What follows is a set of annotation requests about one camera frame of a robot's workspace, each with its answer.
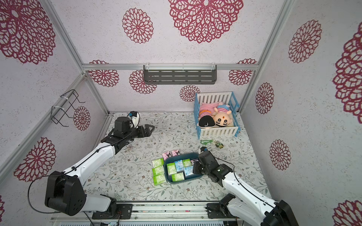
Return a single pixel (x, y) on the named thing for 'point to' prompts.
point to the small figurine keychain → (219, 144)
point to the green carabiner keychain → (205, 141)
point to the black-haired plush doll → (206, 119)
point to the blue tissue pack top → (179, 166)
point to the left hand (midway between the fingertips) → (149, 128)
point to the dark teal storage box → (171, 158)
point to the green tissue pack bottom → (158, 176)
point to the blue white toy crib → (227, 97)
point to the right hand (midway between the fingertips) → (196, 167)
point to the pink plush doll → (207, 108)
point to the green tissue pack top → (186, 162)
